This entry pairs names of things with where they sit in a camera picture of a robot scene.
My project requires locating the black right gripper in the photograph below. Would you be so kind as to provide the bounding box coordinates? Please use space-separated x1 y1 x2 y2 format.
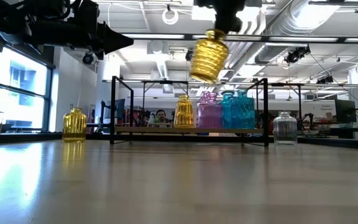
194 0 247 34

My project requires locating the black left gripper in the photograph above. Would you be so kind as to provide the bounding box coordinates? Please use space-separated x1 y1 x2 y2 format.
42 0 134 60

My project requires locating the yellow textured glass vase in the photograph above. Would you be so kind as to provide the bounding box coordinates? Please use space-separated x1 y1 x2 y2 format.
190 29 230 85

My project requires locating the pink tall ribbed glass vase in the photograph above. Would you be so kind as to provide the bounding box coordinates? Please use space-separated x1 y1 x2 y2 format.
196 90 211 108

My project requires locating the blue glass vase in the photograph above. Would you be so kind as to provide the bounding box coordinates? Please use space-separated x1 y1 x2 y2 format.
219 90 236 129
230 88 256 130

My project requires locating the pink squat glass vase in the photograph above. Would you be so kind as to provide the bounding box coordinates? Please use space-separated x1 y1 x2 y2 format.
197 91 224 129

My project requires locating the yellow ribbed glass vase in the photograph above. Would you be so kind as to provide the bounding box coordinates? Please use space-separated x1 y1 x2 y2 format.
62 107 88 143
173 95 195 129

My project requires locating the black ceiling track light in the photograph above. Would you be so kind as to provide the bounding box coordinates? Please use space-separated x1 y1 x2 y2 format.
284 45 311 65

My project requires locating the person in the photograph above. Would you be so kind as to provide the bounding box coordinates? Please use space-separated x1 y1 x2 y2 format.
131 108 150 128
150 108 172 128

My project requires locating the clear ribbed glass vase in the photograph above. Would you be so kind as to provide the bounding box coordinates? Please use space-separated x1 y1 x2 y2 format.
272 111 298 146

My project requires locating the black monitor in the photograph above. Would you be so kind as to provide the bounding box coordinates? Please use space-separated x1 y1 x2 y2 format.
334 99 357 124

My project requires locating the white cable coil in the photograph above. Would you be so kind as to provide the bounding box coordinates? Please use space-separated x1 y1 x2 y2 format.
162 7 179 26

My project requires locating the black metal stand frame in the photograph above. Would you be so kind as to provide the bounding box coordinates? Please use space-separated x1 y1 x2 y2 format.
141 80 190 123

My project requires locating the black aluminium table frame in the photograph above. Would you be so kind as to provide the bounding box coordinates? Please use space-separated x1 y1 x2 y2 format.
0 130 358 151

